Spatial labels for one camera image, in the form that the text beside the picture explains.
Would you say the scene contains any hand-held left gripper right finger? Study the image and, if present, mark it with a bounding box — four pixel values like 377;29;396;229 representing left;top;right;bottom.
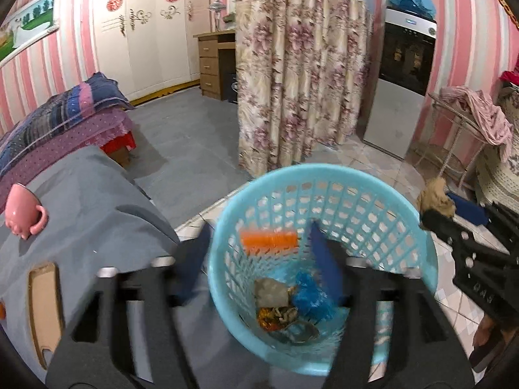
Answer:
306;219;475;389

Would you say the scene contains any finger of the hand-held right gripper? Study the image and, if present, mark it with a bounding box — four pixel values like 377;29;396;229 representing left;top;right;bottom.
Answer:
482;200;519;254
421;208;519;333

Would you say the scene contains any purple dotted bed sheet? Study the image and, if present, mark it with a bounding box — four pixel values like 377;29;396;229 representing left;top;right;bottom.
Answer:
0;107;134;211

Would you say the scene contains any silver and black refrigerator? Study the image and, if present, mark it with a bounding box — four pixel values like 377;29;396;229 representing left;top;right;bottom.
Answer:
362;6;439;160

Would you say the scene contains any white wire rack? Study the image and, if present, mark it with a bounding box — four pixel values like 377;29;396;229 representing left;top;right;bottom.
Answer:
417;91;487;187

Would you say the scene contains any white wardrobe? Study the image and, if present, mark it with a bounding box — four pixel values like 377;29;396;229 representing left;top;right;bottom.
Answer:
87;0;240;108

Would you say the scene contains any wooden cutting board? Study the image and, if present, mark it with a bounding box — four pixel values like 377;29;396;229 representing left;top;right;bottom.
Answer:
28;262;66;369

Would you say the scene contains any long orange snack wrapper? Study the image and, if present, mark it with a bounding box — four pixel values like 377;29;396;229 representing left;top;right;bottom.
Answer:
240;229;300;257

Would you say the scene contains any wooden desk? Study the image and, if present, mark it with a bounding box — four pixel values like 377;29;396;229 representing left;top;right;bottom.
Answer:
194;30;238;104

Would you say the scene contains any grey bed sheet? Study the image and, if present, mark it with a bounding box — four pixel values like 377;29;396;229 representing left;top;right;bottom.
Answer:
0;146;228;389

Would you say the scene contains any framed wall picture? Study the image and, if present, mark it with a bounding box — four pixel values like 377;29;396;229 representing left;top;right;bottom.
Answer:
0;0;59;67

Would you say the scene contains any floral curtain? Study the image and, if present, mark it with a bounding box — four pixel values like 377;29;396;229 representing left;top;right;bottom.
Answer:
234;0;376;179

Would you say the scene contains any pink pig mug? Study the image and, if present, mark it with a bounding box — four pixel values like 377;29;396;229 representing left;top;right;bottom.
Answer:
4;183;48;241

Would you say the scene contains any light blue plastic basket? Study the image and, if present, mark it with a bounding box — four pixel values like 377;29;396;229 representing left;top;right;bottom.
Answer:
208;164;439;375

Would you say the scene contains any cream crocheted cover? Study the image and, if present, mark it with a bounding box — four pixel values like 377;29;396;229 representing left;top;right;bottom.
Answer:
474;89;519;207

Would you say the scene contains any plaid blanket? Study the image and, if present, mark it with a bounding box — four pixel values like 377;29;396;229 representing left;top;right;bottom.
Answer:
0;72;134;171

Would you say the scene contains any patterned wrapper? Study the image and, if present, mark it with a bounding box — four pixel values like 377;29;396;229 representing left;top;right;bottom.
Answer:
275;306;303;327

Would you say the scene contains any blue plastic bag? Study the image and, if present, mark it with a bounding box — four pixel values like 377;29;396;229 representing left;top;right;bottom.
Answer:
292;271;337;321

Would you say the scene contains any red bed skirt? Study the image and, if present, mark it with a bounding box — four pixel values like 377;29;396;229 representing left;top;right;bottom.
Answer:
99;134;136;157

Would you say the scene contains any small orange yellow wrapper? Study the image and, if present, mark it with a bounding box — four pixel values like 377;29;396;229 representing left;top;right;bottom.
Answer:
258;307;284;332

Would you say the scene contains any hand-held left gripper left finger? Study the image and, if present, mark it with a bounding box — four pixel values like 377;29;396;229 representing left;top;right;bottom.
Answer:
44;223;213;389

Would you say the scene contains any dark blue cloth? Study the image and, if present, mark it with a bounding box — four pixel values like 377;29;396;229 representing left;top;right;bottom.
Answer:
446;192;487;225

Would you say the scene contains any pink draped cloth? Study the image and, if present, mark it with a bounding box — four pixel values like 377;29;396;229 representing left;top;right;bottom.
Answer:
440;85;515;160

